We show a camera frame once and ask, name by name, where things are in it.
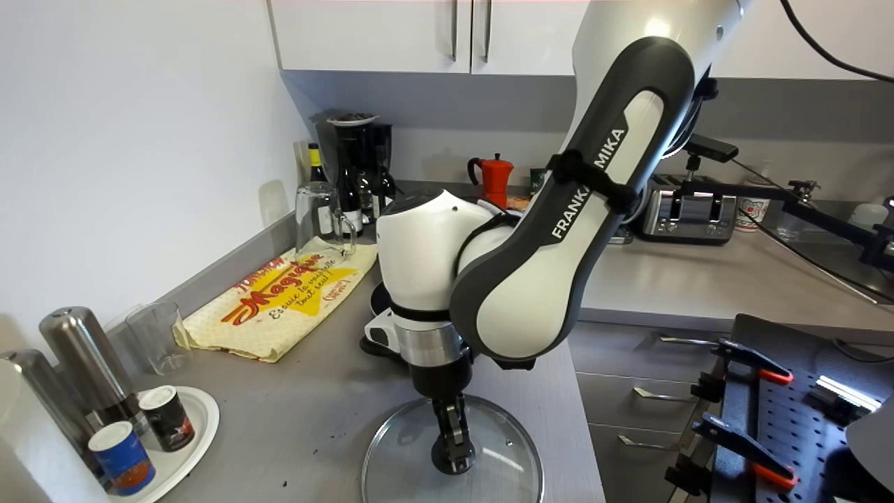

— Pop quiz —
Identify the black coffee machine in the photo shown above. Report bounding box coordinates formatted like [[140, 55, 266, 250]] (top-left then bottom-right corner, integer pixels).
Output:
[[313, 108, 396, 235]]

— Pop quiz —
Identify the white upper cabinet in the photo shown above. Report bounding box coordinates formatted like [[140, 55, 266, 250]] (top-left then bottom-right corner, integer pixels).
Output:
[[269, 0, 894, 74]]

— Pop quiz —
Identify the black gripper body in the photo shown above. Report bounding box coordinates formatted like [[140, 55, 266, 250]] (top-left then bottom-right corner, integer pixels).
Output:
[[410, 358, 475, 475]]

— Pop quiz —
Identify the white round plate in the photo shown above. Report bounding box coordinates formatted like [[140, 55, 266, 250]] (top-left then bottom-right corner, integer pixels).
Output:
[[86, 383, 224, 503]]

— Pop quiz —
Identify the orange handled bar clamp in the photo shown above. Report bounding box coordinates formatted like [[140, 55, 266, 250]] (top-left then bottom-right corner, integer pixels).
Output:
[[691, 338, 793, 401]]

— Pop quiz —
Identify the white printed cloth bag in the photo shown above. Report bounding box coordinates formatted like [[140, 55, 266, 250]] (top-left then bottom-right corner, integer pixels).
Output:
[[175, 236, 376, 363]]

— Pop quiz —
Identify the round glass pot lid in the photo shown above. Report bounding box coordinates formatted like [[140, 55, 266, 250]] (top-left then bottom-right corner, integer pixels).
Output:
[[361, 397, 545, 503]]

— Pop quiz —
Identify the glass bottle dark cap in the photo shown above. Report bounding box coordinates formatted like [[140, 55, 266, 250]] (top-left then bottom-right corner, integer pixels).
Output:
[[297, 143, 336, 240]]

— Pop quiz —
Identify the blue orange spice jar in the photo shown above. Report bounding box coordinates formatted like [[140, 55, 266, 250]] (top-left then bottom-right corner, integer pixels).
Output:
[[86, 422, 156, 493]]

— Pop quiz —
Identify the black white spice jar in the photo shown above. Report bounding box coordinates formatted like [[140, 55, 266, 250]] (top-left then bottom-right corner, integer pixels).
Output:
[[137, 384, 195, 451]]

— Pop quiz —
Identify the steel pepper mill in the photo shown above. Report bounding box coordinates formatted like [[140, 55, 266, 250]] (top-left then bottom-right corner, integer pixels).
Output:
[[40, 306, 140, 422]]

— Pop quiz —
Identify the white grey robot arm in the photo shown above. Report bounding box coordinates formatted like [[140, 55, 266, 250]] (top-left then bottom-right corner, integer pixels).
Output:
[[376, 0, 752, 475]]

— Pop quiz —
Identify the black camera mount rig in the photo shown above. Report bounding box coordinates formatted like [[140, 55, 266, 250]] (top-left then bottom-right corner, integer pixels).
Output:
[[682, 134, 894, 270]]

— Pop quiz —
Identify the red moka pot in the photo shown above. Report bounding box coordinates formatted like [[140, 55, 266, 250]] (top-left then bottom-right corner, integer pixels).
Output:
[[467, 152, 515, 208]]

